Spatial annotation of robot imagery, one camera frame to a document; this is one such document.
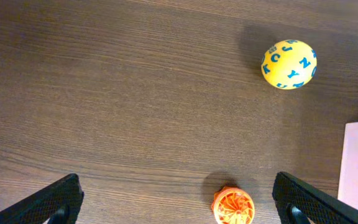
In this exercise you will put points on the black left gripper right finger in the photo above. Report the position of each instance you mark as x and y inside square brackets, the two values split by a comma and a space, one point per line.
[299, 202]

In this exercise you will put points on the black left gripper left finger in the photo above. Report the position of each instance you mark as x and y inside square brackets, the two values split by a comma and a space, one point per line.
[59, 202]

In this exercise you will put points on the yellow ball blue letters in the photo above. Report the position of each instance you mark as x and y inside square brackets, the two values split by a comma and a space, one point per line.
[289, 64]

